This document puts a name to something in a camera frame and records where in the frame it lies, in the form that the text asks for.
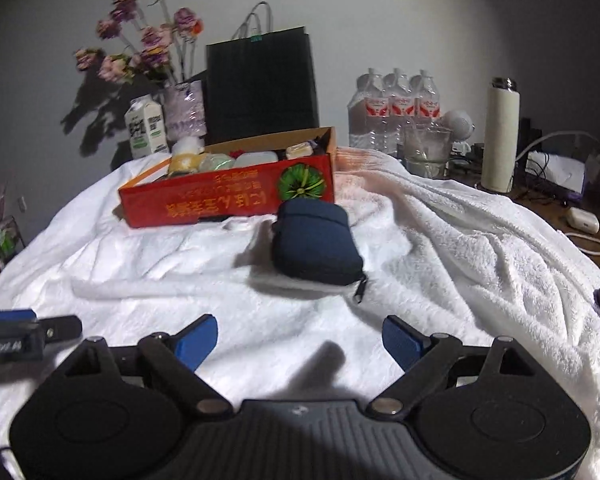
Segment white plastic case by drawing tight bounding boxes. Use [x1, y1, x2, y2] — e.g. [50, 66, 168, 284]
[234, 151, 279, 169]

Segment white paper box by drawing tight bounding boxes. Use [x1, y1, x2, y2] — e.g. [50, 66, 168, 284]
[525, 152, 588, 196]

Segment white round speaker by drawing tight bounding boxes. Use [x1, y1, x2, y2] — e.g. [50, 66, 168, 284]
[441, 109, 477, 142]

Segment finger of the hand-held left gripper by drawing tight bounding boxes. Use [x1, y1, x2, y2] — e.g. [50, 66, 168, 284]
[36, 316, 83, 343]
[0, 310, 37, 327]

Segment shrink-wrapped water bottle pack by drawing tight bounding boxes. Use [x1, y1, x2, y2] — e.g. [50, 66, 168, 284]
[347, 67, 443, 156]

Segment white green milk carton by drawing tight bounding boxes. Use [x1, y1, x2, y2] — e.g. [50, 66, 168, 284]
[124, 95, 170, 159]

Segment red cardboard box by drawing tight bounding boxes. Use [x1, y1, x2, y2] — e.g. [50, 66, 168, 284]
[117, 126, 337, 229]

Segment dried purple flower bouquet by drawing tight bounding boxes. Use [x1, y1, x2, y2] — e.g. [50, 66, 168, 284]
[74, 0, 204, 86]

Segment yellow sponge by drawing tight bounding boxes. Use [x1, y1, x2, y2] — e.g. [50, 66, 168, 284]
[169, 154, 202, 174]

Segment purple glass vase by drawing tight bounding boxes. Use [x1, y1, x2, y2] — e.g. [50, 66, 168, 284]
[162, 80, 207, 141]

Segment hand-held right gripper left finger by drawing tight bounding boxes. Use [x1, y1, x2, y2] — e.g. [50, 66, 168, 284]
[62, 314, 232, 418]

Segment white charging cable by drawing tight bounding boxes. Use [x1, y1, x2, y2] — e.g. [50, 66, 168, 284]
[565, 215, 600, 256]

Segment navy fabric zipper pouch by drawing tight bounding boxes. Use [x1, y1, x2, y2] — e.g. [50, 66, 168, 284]
[271, 200, 368, 306]

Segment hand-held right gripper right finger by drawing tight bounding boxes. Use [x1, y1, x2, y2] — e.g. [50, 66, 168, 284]
[369, 316, 537, 418]

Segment black paper bag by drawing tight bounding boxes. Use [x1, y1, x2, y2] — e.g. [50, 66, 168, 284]
[200, 2, 321, 147]

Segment clear drinking glass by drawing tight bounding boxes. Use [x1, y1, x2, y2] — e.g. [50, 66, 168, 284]
[402, 125, 453, 178]

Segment white hose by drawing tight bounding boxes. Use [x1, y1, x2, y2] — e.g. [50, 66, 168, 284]
[517, 130, 600, 161]

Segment white fluffy towel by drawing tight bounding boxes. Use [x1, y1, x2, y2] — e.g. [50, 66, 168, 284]
[0, 147, 600, 480]

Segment white charger adapter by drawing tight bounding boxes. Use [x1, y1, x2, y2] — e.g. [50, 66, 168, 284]
[564, 205, 600, 233]

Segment pale green soap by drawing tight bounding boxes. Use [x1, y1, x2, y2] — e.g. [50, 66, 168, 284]
[200, 154, 236, 173]

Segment white thermos bottle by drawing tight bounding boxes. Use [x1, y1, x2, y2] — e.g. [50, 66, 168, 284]
[480, 77, 522, 194]

